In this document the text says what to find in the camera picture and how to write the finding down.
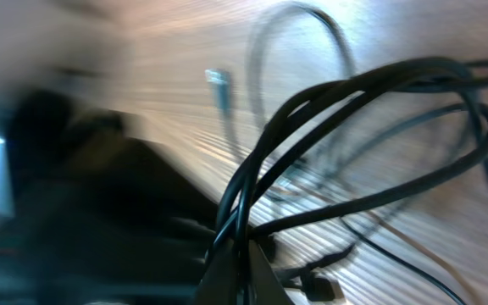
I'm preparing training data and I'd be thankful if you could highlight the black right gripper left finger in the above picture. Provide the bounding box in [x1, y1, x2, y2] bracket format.
[192, 241, 237, 305]

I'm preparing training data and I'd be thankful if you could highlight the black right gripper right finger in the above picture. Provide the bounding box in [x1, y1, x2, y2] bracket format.
[248, 241, 294, 305]

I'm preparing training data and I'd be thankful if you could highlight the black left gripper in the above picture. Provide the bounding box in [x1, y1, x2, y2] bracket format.
[0, 90, 218, 304]

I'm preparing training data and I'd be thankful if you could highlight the thin black cable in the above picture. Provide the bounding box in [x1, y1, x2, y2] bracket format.
[203, 2, 482, 305]

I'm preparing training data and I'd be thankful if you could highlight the thick black USB cable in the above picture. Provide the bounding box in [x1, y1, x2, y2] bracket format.
[204, 57, 488, 263]

